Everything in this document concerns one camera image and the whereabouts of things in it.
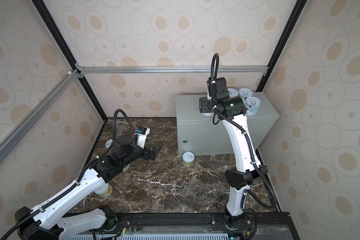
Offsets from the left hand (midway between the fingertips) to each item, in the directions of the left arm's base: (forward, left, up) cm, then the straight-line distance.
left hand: (157, 141), depth 71 cm
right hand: (+16, -25, +11) cm, 31 cm away
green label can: (+4, -15, -24) cm, 29 cm away
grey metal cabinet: (+9, -20, -7) cm, 23 cm away
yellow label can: (+14, +37, -22) cm, 45 cm away
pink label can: (+12, -25, +6) cm, 28 cm away
